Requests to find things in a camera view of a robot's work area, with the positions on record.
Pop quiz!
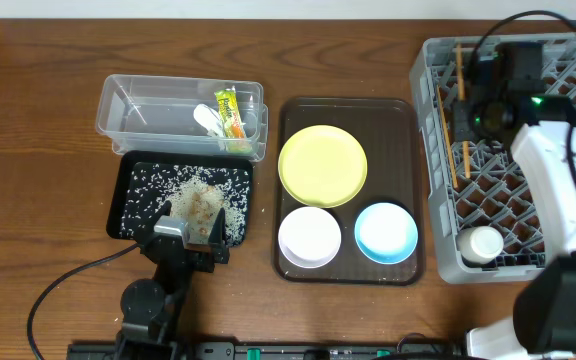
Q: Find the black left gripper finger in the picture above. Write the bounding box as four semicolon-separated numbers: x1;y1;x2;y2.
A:
208;208;226;248
153;201;172;231

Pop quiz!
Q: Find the rice food waste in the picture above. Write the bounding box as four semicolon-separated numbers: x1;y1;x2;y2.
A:
119;162;251;247

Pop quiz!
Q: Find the wooden chopstick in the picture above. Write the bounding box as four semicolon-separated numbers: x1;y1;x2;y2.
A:
436;85;459;190
456;43;471;179

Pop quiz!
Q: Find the pink bowl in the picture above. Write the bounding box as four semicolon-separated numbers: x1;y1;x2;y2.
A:
278;207;342;269

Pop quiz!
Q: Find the green snack wrapper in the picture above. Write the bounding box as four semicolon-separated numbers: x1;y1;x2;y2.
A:
215;86;251;154

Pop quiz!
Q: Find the yellow plate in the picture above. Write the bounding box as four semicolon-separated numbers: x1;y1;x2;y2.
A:
278;125;368;208

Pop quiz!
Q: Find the white cup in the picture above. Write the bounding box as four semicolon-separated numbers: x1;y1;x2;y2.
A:
456;226;504;265

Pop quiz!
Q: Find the light blue bowl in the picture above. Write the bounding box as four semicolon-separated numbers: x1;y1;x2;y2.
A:
354;202;419;265

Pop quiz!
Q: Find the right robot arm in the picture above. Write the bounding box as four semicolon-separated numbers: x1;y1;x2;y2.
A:
453;95;576;359

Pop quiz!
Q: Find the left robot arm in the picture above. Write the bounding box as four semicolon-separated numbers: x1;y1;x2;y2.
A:
112;202;230;359

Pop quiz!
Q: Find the black waste tray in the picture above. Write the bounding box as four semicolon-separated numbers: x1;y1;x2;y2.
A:
106;151;253;247

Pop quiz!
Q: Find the grey dishwasher rack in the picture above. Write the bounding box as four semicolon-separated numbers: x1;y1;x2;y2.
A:
409;33;576;284

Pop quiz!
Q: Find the clear plastic waste bin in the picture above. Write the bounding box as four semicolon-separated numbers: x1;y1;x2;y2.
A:
96;74;268;162

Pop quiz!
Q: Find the dark brown serving tray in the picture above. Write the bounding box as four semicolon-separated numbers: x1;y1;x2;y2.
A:
273;97;425;286

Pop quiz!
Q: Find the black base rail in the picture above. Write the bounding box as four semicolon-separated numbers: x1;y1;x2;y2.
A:
66;333;466;360

